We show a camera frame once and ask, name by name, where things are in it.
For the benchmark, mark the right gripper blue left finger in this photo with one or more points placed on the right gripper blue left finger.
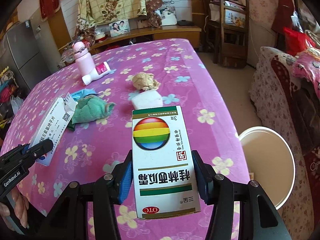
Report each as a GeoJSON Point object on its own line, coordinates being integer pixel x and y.
{"type": "Point", "coordinates": [125, 177]}

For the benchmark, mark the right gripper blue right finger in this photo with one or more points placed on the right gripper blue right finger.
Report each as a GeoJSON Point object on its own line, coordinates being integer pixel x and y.
{"type": "Point", "coordinates": [204, 178]}

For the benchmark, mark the rainbow logo medicine box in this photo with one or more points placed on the rainbow logo medicine box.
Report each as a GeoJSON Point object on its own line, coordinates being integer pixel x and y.
{"type": "Point", "coordinates": [163, 170]}

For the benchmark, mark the blue white box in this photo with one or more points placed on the blue white box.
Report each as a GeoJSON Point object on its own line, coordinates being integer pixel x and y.
{"type": "Point", "coordinates": [53, 125]}

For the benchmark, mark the white round trash bin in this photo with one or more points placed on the white round trash bin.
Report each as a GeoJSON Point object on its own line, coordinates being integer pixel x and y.
{"type": "Point", "coordinates": [270, 160]}

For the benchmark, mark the person's left hand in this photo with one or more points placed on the person's left hand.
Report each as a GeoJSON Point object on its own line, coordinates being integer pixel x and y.
{"type": "Point", "coordinates": [20, 209]}

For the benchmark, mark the green knitted cloth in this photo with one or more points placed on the green knitted cloth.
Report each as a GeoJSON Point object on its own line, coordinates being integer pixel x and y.
{"type": "Point", "coordinates": [90, 108]}

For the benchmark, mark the white foam block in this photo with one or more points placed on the white foam block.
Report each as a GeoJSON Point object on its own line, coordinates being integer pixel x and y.
{"type": "Point", "coordinates": [147, 99]}

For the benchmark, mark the crumpled brown paper ball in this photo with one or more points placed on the crumpled brown paper ball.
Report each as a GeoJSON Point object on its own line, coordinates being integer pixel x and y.
{"type": "Point", "coordinates": [145, 81]}

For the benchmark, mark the pink floral tablecloth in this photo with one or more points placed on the pink floral tablecloth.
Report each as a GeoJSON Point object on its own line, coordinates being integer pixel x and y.
{"type": "Point", "coordinates": [78, 191]}

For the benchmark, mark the floral covered sofa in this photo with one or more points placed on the floral covered sofa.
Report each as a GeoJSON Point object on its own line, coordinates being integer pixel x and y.
{"type": "Point", "coordinates": [290, 106]}

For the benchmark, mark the white bottle pink label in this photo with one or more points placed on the white bottle pink label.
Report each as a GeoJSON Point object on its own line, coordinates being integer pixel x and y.
{"type": "Point", "coordinates": [98, 72]}

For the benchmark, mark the grey refrigerator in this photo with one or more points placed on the grey refrigerator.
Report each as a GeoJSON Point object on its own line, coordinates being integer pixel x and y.
{"type": "Point", "coordinates": [21, 54]}

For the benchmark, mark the pink thermos bottle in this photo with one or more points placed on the pink thermos bottle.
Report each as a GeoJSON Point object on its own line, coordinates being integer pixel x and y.
{"type": "Point", "coordinates": [83, 58]}

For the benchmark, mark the wooden sideboard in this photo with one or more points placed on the wooden sideboard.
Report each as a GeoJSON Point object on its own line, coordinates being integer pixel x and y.
{"type": "Point", "coordinates": [190, 33]}

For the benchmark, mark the framed couple photo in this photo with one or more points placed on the framed couple photo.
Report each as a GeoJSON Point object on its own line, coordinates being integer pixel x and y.
{"type": "Point", "coordinates": [120, 27]}

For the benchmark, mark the pink floral blanket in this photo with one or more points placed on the pink floral blanket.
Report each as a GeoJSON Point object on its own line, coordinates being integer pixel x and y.
{"type": "Point", "coordinates": [307, 66]}

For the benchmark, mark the wooden chair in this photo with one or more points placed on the wooden chair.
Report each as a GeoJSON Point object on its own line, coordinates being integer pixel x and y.
{"type": "Point", "coordinates": [226, 30]}

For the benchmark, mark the red cushion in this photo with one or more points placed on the red cushion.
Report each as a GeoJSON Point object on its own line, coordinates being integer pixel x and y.
{"type": "Point", "coordinates": [296, 42]}

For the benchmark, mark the white photo bag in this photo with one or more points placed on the white photo bag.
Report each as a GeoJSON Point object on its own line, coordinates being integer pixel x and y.
{"type": "Point", "coordinates": [167, 14]}

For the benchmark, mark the yellow floral hanging cloth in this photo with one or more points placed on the yellow floral hanging cloth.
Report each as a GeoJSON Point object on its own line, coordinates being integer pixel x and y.
{"type": "Point", "coordinates": [94, 12]}

